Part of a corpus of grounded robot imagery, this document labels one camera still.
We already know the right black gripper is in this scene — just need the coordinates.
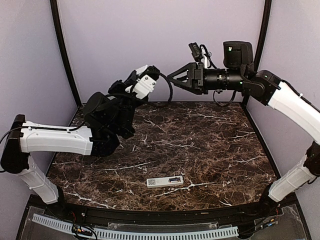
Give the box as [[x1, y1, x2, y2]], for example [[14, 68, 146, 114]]
[[167, 61, 246, 94]]

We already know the white remote control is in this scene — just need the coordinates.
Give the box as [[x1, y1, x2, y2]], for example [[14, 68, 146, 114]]
[[146, 175, 184, 189]]

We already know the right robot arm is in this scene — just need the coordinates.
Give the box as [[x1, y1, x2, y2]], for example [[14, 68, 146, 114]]
[[168, 41, 320, 217]]

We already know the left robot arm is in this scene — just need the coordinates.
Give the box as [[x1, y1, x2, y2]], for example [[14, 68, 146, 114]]
[[0, 70, 150, 218]]

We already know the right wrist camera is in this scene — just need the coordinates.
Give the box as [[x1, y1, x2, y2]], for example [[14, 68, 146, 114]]
[[188, 42, 211, 69]]

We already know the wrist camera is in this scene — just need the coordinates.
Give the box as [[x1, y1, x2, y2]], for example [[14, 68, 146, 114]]
[[125, 65, 160, 100], [188, 42, 211, 69]]

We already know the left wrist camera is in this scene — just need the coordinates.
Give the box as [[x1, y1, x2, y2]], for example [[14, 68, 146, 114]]
[[125, 65, 160, 100]]

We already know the right black frame post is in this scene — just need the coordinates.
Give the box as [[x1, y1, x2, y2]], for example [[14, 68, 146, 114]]
[[254, 0, 272, 70]]

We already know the black frame post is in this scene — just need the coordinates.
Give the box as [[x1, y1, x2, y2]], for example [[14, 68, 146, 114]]
[[254, 0, 272, 70], [49, 0, 82, 108]]

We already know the left black frame post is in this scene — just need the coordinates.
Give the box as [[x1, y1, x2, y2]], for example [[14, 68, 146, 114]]
[[49, 0, 82, 108]]

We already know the black front rail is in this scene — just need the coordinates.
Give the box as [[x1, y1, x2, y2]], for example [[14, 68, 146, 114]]
[[27, 193, 298, 227]]

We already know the white slotted cable duct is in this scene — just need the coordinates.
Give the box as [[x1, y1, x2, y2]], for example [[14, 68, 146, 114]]
[[32, 213, 239, 240]]

